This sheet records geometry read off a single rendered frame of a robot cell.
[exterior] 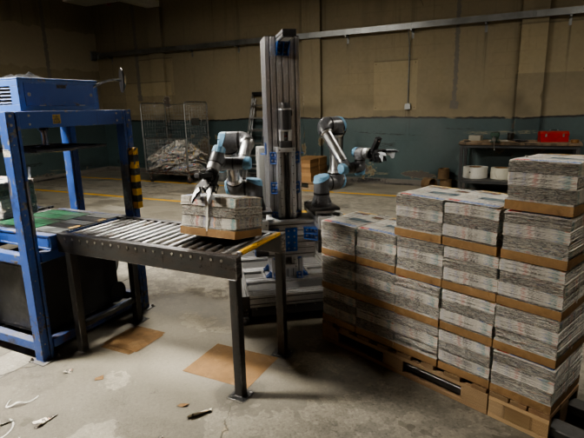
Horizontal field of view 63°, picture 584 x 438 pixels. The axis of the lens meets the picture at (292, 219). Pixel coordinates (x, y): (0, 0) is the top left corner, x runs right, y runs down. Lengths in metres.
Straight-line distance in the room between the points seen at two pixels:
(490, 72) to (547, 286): 7.20
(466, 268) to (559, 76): 7.02
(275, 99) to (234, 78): 7.53
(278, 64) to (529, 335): 2.36
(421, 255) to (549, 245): 0.65
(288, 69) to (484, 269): 1.99
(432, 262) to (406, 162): 7.04
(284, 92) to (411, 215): 1.45
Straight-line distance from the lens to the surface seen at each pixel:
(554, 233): 2.31
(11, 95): 3.41
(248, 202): 2.70
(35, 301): 3.36
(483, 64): 9.34
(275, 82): 3.57
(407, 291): 2.75
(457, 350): 2.71
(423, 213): 2.59
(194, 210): 2.75
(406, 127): 9.54
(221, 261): 2.49
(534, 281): 2.39
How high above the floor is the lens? 1.54
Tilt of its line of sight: 13 degrees down
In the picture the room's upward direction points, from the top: 1 degrees counter-clockwise
